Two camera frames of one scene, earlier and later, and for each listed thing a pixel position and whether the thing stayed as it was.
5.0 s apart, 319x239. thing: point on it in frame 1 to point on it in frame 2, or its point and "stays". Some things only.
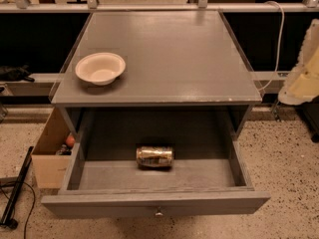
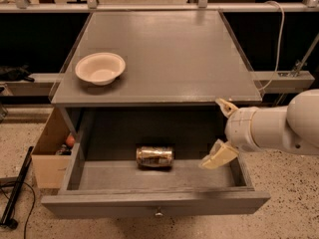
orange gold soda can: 155,155 stays
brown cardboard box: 51,170 stays
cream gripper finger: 302,85 to 238,132
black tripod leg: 7,217 stays
